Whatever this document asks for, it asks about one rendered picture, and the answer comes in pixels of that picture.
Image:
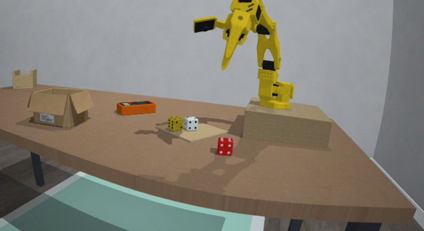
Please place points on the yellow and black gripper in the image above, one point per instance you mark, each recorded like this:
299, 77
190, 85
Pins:
238, 24

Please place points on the orange digital multimeter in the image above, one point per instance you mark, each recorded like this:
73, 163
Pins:
137, 107

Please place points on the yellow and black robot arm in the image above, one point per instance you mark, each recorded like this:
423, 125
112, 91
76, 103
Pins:
263, 25

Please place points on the white die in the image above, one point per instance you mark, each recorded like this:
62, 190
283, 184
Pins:
191, 123

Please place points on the red die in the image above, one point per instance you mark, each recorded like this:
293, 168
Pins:
225, 146

